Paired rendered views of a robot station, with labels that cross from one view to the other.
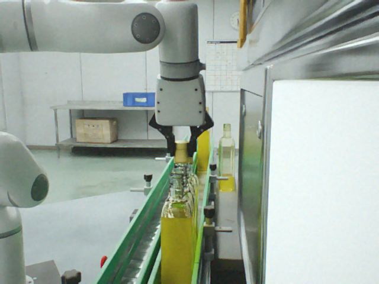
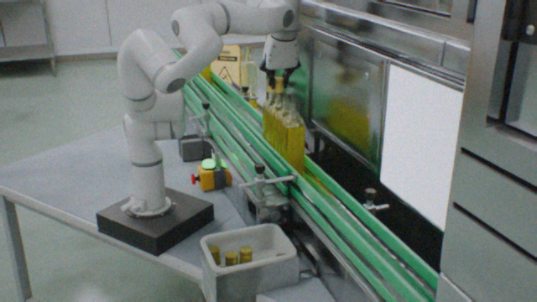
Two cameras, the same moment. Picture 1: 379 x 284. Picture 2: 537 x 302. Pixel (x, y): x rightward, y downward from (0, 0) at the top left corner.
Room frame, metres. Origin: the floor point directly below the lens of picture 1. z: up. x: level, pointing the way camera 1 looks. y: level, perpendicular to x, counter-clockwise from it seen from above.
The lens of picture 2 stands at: (-0.72, 0.73, 1.62)
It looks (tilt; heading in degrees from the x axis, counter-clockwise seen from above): 22 degrees down; 335
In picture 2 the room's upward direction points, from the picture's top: straight up
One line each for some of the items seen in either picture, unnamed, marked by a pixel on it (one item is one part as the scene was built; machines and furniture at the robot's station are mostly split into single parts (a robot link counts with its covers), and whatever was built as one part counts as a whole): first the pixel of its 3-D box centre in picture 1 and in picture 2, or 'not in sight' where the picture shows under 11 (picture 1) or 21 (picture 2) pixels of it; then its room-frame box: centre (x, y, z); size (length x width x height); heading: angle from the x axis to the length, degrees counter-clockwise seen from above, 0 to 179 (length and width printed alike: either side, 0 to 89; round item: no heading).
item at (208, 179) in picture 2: not in sight; (208, 177); (0.95, 0.19, 0.79); 0.07 x 0.07 x 0.07; 85
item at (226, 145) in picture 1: (226, 157); (248, 78); (1.36, -0.14, 1.01); 0.06 x 0.06 x 0.26; 5
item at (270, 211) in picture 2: not in sight; (273, 213); (0.51, 0.14, 0.85); 0.09 x 0.04 x 0.07; 85
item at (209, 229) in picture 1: (217, 234); not in sight; (0.80, -0.07, 0.94); 0.07 x 0.04 x 0.13; 85
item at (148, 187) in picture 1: (141, 193); (200, 120); (1.11, 0.16, 0.94); 0.07 x 0.04 x 0.13; 85
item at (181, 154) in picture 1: (182, 151); (278, 85); (0.74, 0.02, 1.16); 0.04 x 0.04 x 0.04
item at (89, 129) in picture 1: (97, 129); not in sight; (6.21, 1.63, 0.45); 0.62 x 0.44 x 0.40; 80
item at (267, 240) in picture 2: not in sight; (247, 258); (0.41, 0.27, 0.80); 0.22 x 0.17 x 0.09; 85
